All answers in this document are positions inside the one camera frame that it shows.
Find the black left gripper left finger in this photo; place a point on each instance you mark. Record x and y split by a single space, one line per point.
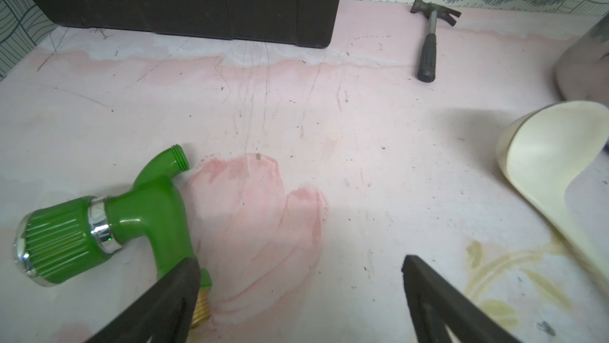
163 314

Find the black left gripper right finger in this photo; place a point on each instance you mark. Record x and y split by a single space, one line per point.
438 310

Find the black handled claw hammer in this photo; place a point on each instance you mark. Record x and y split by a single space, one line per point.
433 12

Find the stainless steel pot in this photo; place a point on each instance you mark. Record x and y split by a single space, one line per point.
581 73

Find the cream spoon with grey handle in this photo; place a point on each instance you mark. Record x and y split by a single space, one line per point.
540 155

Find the green garden hose nozzle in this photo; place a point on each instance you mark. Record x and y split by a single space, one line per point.
55 244

